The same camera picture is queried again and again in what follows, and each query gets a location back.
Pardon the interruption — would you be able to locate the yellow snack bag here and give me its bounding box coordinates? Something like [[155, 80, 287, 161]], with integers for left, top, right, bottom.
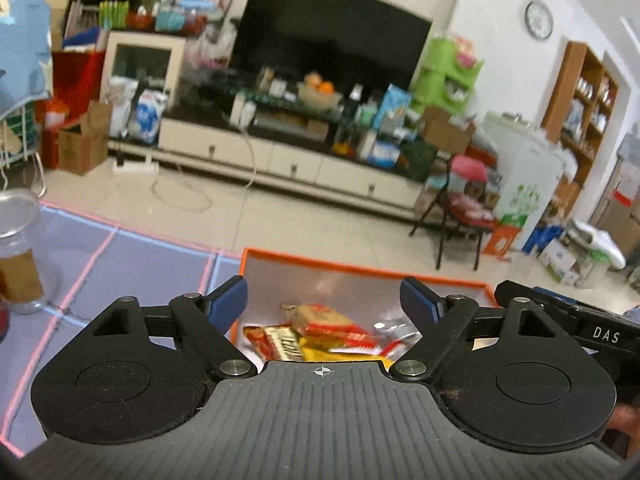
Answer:
[[297, 337, 396, 371]]

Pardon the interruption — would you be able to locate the clear plastic jar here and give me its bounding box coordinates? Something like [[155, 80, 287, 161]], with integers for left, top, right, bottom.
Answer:
[[0, 189, 61, 316]]

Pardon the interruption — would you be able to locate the white television stand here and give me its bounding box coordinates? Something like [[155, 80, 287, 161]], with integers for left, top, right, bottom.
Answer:
[[107, 105, 451, 221]]

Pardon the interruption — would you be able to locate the blue shark-print cloth cover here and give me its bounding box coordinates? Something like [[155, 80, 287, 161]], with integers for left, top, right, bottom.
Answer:
[[0, 0, 55, 121]]

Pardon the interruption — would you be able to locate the fruit bowl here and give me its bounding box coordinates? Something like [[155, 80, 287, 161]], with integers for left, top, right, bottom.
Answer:
[[297, 72, 343, 111]]

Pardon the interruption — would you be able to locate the red yellow snack packet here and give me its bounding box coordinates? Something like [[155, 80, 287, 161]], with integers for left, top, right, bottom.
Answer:
[[243, 325, 303, 363]]

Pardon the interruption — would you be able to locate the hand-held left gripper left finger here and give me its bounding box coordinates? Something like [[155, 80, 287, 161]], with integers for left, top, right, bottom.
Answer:
[[86, 275, 259, 381]]

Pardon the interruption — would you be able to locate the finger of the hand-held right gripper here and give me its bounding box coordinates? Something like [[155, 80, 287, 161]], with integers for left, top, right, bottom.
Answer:
[[494, 280, 582, 335]]

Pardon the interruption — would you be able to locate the open brown cardboard box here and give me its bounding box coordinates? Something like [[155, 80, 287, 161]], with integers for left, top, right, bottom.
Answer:
[[57, 100, 113, 176]]

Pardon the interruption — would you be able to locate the blue milk carton pack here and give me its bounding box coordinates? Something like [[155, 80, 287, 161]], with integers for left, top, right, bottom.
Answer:
[[372, 85, 412, 133]]

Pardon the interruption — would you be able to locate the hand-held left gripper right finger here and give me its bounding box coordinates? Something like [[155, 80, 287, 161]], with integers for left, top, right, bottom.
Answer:
[[389, 276, 567, 383]]

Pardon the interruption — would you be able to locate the white freezer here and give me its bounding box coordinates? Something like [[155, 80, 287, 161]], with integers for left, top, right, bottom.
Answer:
[[482, 110, 566, 251]]

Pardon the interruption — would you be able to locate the orange gift bag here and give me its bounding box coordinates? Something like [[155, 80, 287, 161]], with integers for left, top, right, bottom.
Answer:
[[482, 222, 521, 261]]

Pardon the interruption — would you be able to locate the blue checked tablecloth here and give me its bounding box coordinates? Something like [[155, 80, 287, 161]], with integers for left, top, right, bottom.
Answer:
[[0, 200, 243, 456]]

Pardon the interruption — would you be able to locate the red storage box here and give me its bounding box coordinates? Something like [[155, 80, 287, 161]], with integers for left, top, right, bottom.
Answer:
[[50, 50, 107, 103]]

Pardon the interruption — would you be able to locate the white red snack packet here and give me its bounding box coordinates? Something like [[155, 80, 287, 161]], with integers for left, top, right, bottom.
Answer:
[[372, 317, 426, 361]]

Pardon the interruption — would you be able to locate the black television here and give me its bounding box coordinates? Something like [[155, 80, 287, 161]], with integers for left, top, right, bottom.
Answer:
[[231, 0, 433, 98]]

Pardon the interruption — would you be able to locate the round wall clock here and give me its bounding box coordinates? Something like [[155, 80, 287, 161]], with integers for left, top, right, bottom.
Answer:
[[525, 0, 555, 41]]

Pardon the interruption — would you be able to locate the white glass-door cabinet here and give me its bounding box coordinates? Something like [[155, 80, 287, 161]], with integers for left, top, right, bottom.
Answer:
[[102, 30, 187, 111]]

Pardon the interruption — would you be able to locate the green plastic rack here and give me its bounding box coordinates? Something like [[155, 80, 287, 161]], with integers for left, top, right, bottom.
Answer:
[[410, 35, 483, 111]]

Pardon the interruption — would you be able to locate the orange box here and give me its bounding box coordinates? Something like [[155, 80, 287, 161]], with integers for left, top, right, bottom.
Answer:
[[220, 247, 498, 366]]

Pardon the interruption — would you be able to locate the orange cracker pack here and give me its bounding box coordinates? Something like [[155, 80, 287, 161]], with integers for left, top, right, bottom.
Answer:
[[281, 302, 376, 351]]

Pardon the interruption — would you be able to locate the wooden shelf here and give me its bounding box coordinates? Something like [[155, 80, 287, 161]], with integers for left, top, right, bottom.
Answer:
[[542, 41, 621, 191]]

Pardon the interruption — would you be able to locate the blue white bag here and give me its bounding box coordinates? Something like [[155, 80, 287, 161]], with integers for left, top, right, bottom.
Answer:
[[131, 89, 168, 146]]

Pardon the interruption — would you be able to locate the red folding chair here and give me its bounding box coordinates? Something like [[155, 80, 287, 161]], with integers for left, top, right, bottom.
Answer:
[[410, 154, 493, 271]]

